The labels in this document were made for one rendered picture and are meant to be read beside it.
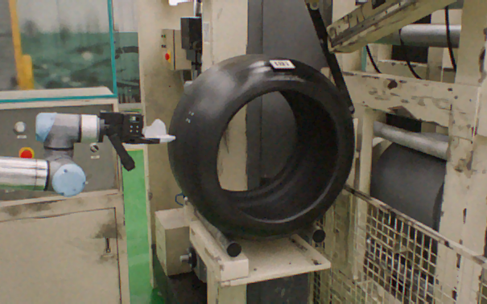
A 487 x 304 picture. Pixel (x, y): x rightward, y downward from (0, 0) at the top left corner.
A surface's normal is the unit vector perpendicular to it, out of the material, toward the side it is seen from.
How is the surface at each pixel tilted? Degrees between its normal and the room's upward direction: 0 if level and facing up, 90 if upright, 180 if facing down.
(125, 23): 90
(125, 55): 90
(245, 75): 47
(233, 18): 90
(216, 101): 61
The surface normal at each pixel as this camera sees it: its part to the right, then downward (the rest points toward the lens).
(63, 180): 0.48, 0.22
